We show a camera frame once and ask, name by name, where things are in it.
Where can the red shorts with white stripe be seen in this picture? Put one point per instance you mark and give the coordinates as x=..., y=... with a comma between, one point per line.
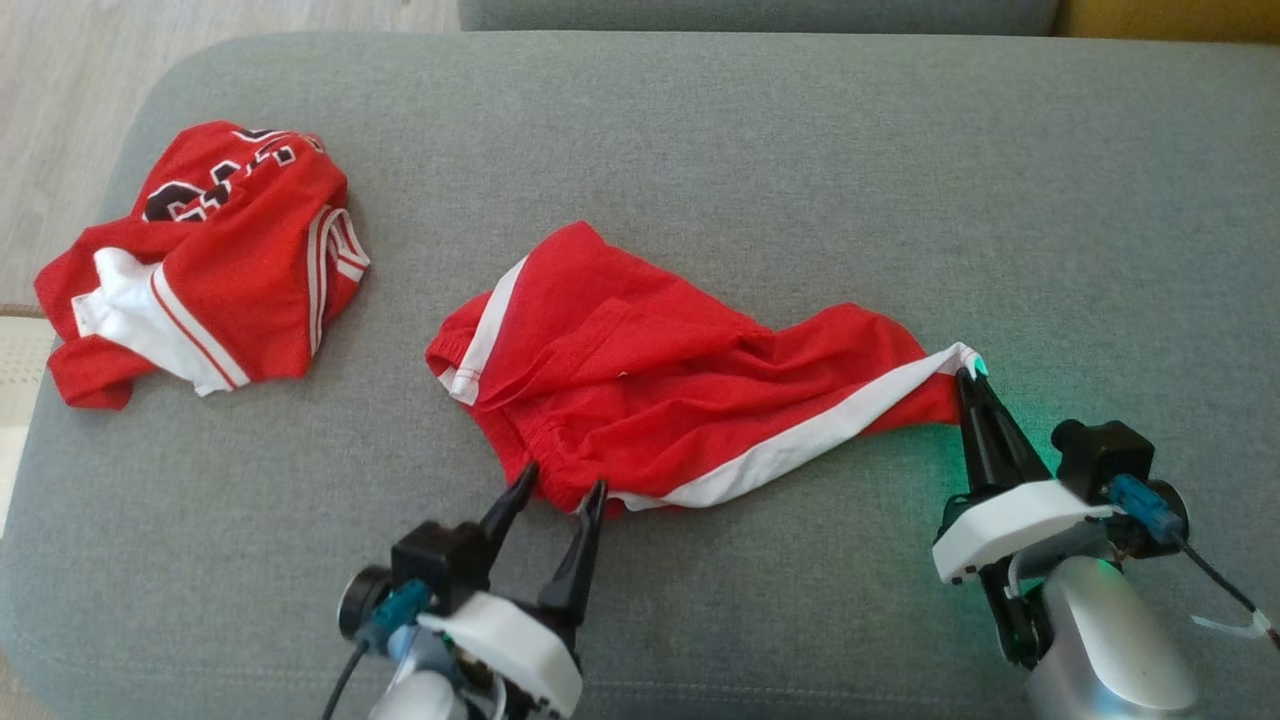
x=650, y=380

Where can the grey sofa back cushion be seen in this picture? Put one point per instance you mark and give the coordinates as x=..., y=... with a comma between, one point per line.
x=750, y=12

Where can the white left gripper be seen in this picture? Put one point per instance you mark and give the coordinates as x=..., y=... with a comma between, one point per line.
x=520, y=650

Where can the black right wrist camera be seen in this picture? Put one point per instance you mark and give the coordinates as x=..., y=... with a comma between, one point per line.
x=1100, y=450

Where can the yellow sofa cushion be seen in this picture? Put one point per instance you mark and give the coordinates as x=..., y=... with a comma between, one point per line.
x=1170, y=15

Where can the grey sofa seat cushion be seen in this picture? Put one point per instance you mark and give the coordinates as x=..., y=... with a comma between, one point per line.
x=700, y=130

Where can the cream floor rug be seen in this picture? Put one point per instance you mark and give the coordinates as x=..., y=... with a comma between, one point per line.
x=15, y=400

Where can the red printed basketball jersey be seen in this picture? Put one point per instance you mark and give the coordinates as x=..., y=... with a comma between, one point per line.
x=250, y=280

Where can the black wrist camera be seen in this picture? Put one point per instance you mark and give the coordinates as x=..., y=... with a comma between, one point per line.
x=440, y=560
x=1100, y=450

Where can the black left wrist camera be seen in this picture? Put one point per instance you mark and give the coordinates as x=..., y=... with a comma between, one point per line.
x=440, y=560

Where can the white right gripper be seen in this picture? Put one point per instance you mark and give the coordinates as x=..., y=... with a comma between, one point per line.
x=1000, y=525

